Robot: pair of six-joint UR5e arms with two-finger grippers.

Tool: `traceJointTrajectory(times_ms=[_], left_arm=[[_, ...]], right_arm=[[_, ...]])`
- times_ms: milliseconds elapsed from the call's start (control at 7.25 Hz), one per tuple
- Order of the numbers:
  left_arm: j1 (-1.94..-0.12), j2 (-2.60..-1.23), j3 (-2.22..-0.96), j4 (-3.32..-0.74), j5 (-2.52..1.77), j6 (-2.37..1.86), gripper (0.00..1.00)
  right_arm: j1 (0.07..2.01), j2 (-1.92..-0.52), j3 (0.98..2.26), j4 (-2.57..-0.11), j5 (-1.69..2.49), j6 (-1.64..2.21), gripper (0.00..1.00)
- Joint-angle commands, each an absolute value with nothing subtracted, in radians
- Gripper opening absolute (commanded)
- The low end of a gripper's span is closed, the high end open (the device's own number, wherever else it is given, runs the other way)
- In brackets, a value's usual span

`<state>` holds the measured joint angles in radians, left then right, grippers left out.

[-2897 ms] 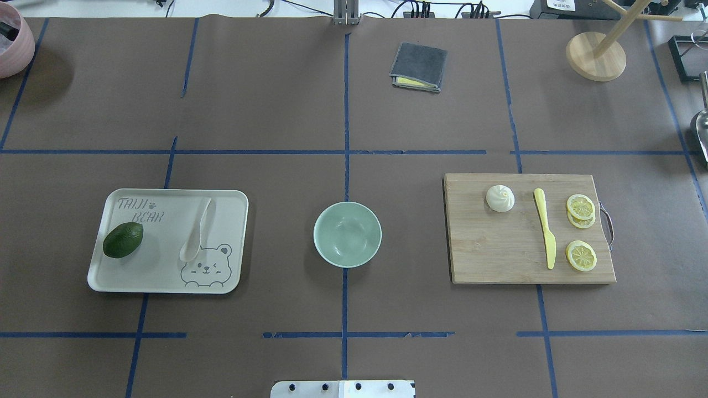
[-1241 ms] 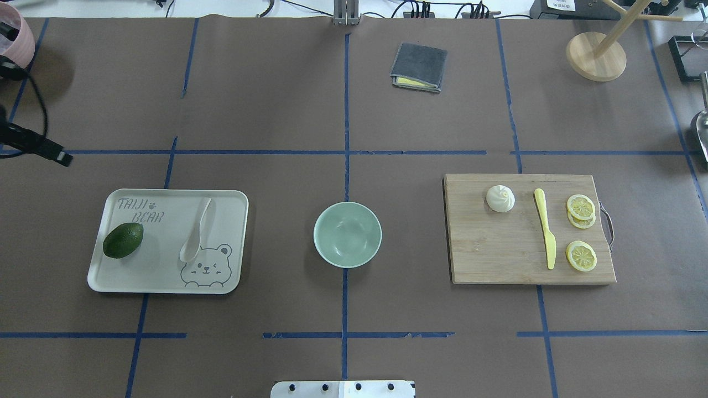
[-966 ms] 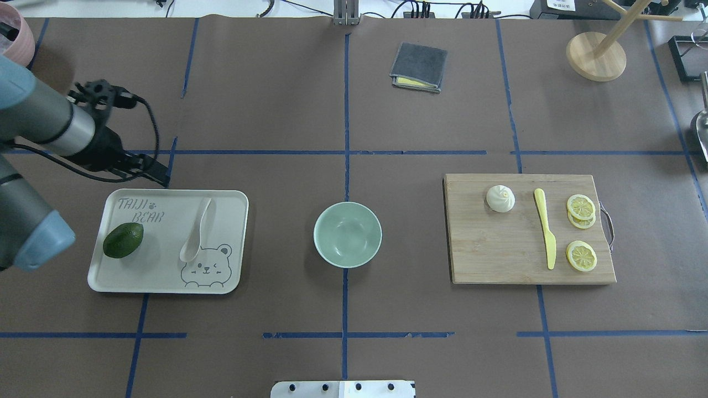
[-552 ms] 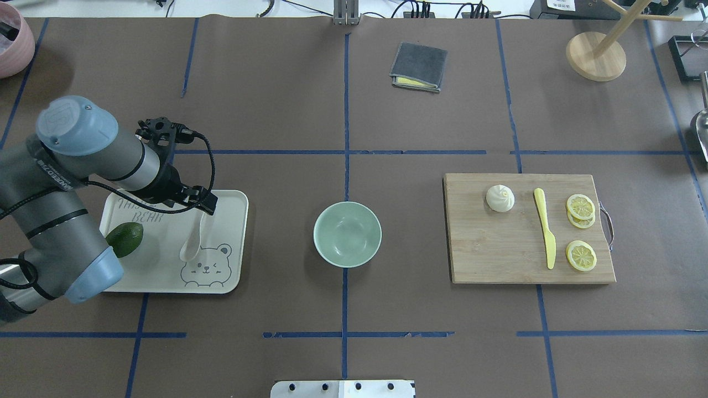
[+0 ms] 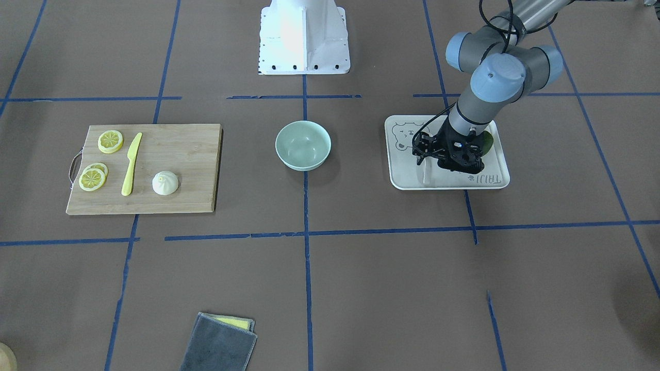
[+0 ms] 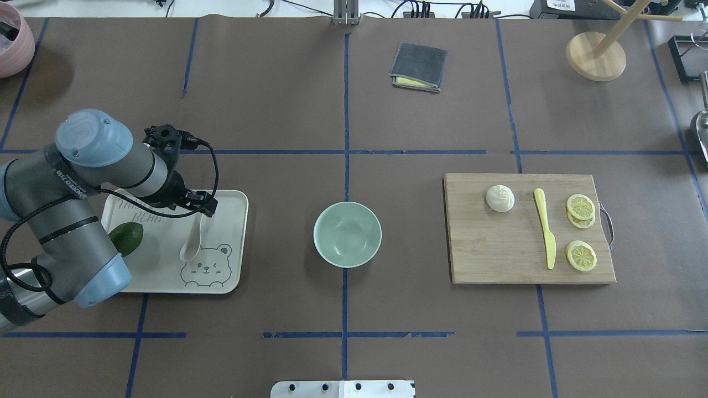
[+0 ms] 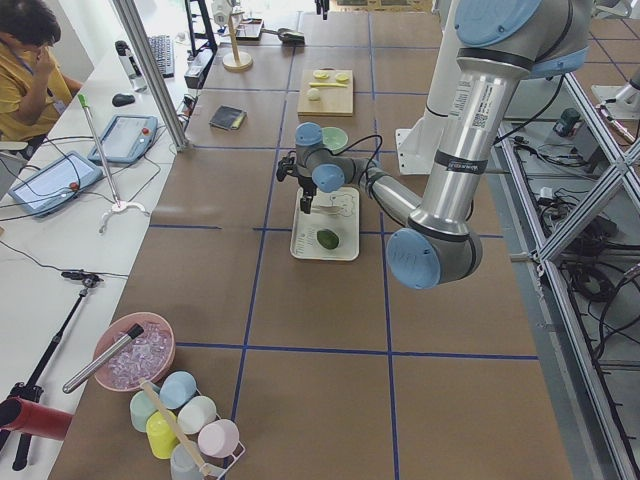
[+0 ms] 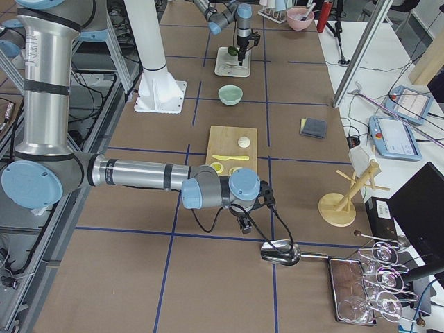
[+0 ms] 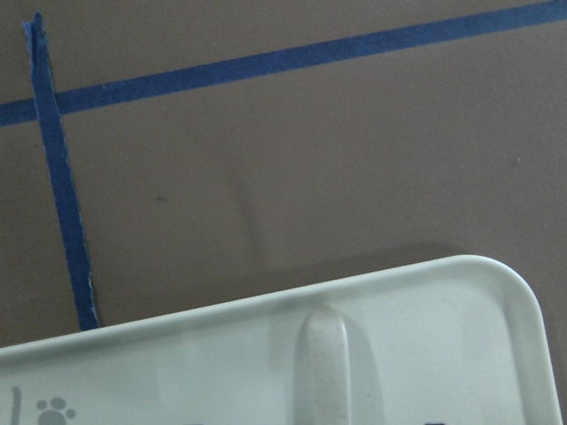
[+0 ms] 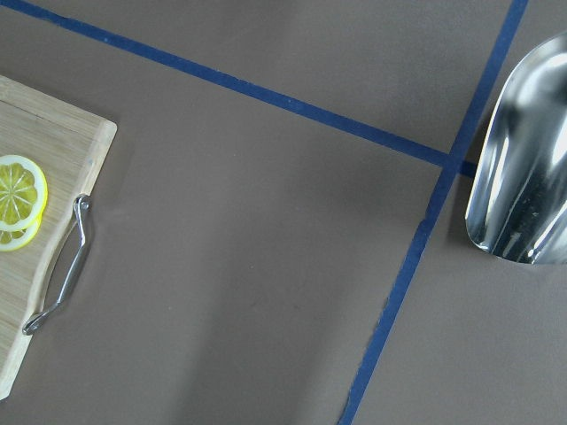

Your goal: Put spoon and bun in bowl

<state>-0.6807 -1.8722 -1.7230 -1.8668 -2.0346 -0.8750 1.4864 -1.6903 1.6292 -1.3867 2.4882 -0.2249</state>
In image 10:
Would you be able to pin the metal scoop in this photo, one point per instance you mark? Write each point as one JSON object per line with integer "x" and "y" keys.
{"x": 517, "y": 205}

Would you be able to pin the wooden cutting board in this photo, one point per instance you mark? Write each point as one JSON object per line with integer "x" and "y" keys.
{"x": 70, "y": 146}

